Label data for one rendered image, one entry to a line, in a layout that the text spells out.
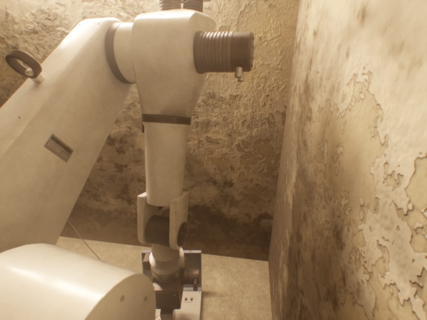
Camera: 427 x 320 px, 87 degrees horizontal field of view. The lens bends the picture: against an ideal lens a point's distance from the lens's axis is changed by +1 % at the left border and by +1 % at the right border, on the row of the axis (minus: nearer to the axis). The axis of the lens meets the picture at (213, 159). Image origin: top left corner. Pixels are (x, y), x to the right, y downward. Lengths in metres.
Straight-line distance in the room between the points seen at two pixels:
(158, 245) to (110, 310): 0.66
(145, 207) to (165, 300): 0.46
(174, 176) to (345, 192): 0.62
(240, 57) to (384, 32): 0.37
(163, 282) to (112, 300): 0.81
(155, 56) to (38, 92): 0.31
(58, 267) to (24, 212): 0.24
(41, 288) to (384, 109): 0.56
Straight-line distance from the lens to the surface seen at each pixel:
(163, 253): 1.09
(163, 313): 1.29
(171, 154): 0.90
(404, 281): 0.40
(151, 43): 0.74
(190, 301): 1.67
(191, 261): 1.61
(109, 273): 0.44
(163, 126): 0.88
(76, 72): 0.75
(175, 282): 1.21
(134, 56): 0.77
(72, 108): 0.73
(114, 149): 1.69
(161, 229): 1.01
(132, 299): 0.48
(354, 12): 0.62
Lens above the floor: 1.45
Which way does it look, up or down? 25 degrees down
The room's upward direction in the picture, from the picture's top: 1 degrees counter-clockwise
